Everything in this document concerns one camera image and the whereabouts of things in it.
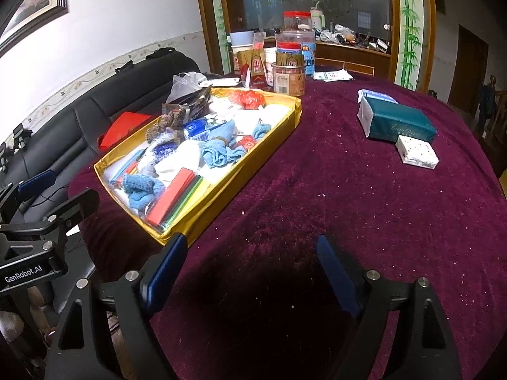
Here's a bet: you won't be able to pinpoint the wooden counter cabinet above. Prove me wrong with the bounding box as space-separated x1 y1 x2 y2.
315 42 395 81

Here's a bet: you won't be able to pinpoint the blue towel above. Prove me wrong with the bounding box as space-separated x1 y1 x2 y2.
200 120 247 168

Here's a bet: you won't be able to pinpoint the purple velvet tablecloth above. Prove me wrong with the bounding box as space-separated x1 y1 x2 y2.
67 71 507 380

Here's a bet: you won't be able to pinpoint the black leather sofa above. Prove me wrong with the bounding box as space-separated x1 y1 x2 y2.
0 46 201 222

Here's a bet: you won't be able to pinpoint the white papers on table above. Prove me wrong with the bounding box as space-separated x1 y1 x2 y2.
313 69 353 82

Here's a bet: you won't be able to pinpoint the blue label snack jar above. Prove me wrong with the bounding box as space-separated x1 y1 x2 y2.
276 31 316 78

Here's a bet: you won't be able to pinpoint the red plastic bag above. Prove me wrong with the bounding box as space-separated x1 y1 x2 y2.
228 90 266 110

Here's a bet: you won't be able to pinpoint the orange label clear jar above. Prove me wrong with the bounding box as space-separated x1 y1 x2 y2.
273 64 306 97

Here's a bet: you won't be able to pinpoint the red stick pack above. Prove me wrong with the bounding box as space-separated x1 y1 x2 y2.
145 168 202 229

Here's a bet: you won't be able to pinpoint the red paper bag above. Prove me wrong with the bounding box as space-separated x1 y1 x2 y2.
98 111 151 152

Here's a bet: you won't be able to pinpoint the black snack bag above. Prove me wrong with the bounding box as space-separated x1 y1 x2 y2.
162 87 211 125

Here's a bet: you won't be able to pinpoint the yellow rimmed white box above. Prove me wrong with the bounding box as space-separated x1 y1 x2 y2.
94 88 303 244

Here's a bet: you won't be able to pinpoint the blue white tissue packet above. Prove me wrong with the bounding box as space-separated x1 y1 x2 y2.
357 88 398 104

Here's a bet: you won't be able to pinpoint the framed wall picture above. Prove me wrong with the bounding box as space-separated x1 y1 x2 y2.
1 0 68 56

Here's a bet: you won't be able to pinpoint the small white patterned box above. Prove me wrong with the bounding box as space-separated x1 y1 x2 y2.
395 135 439 170

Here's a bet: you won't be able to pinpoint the clear jar red lid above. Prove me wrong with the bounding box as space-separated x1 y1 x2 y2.
284 10 313 32

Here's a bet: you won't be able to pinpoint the teal facial tissue pack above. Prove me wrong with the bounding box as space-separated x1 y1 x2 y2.
357 97 437 143

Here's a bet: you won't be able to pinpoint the light blue knitted cloth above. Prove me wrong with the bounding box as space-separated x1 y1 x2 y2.
123 174 165 211

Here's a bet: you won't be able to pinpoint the blue white plastic bag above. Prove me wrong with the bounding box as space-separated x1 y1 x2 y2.
138 132 181 178

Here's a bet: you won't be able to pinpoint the clear plastic bag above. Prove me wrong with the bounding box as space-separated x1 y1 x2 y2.
166 71 207 103

